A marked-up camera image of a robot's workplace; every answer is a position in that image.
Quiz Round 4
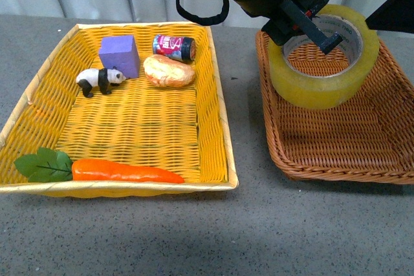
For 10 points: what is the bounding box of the yellowish packing tape roll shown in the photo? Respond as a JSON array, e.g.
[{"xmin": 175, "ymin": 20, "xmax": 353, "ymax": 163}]
[{"xmin": 267, "ymin": 5, "xmax": 380, "ymax": 109}]

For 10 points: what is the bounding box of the brown wicker basket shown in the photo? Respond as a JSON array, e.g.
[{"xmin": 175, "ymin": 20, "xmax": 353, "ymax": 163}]
[{"xmin": 256, "ymin": 32, "xmax": 413, "ymax": 185}]

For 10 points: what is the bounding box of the yellow woven basket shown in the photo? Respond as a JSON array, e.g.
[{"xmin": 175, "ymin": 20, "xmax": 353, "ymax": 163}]
[{"xmin": 1, "ymin": 22, "xmax": 239, "ymax": 198}]

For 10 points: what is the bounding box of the small red drink can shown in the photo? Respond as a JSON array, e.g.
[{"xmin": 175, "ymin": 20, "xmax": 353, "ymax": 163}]
[{"xmin": 152, "ymin": 34, "xmax": 196, "ymax": 62}]

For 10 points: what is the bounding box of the toy bread loaf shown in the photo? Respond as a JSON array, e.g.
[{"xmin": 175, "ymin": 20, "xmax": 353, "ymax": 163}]
[{"xmin": 143, "ymin": 54, "xmax": 195, "ymax": 87}]

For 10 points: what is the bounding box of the purple foam cube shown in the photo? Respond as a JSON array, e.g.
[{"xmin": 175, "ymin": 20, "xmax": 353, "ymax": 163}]
[{"xmin": 98, "ymin": 35, "xmax": 140, "ymax": 78}]

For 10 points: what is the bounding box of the toy panda figurine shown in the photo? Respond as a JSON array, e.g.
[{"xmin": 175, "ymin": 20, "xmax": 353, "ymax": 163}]
[{"xmin": 76, "ymin": 67, "xmax": 127, "ymax": 98}]

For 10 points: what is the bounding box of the orange toy carrot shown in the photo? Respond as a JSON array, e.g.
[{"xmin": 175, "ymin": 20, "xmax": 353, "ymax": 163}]
[{"xmin": 14, "ymin": 147, "xmax": 184, "ymax": 184}]

